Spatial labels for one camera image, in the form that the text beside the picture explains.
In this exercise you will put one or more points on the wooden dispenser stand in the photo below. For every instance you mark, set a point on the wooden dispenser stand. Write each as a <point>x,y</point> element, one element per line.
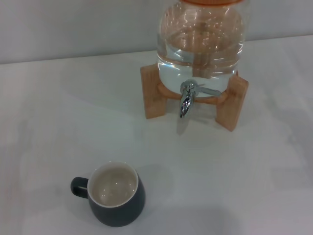
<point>151,98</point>

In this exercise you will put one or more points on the chrome faucet with lever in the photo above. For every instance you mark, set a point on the chrome faucet with lever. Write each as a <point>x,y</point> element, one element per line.
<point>186,102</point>

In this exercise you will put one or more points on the black ceramic cup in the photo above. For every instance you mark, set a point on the black ceramic cup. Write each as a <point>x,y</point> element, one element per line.
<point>117,213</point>

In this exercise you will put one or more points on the glass water dispenser jar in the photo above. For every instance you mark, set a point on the glass water dispenser jar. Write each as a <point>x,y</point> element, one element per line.
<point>176,73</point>

